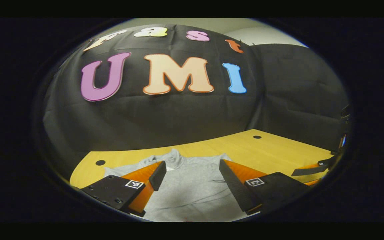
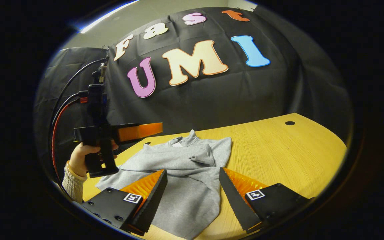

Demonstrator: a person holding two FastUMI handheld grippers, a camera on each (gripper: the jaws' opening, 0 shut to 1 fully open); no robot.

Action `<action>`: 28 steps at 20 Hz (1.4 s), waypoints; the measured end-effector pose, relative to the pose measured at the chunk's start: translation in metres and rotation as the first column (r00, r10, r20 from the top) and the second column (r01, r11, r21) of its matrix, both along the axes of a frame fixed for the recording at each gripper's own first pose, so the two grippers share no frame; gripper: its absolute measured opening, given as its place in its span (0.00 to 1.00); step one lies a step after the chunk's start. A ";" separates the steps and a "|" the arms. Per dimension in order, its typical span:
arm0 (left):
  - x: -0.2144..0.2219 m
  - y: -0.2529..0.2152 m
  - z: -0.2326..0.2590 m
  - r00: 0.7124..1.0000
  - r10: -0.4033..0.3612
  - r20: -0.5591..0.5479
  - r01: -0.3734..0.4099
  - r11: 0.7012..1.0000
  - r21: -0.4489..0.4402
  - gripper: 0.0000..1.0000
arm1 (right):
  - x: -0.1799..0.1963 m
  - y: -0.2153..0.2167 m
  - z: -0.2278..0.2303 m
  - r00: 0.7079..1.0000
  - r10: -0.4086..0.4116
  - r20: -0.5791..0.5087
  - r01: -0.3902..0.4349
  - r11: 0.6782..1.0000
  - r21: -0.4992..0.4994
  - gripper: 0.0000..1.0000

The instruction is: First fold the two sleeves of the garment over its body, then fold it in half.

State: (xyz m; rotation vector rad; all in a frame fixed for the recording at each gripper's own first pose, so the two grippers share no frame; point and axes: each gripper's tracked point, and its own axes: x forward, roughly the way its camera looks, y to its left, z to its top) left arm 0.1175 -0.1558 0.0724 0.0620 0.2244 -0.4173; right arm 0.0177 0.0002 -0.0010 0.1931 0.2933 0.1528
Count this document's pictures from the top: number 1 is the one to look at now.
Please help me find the grey sweatshirt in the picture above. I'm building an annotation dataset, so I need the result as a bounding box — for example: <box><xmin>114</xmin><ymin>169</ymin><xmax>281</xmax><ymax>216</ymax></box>
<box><xmin>104</xmin><ymin>149</ymin><xmax>256</xmax><ymax>222</ymax></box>

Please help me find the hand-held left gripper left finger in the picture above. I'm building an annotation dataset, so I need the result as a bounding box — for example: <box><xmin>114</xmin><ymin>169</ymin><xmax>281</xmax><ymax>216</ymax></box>
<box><xmin>80</xmin><ymin>161</ymin><xmax>167</xmax><ymax>217</ymax></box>

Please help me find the black backdrop cloth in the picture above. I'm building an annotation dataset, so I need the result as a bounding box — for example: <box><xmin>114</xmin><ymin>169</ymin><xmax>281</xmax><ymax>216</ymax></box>
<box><xmin>42</xmin><ymin>24</ymin><xmax>350</xmax><ymax>180</ymax></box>

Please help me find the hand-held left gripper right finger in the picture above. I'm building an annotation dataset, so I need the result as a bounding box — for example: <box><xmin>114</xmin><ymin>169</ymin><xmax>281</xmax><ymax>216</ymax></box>
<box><xmin>219</xmin><ymin>159</ymin><xmax>311</xmax><ymax>215</ymax></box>

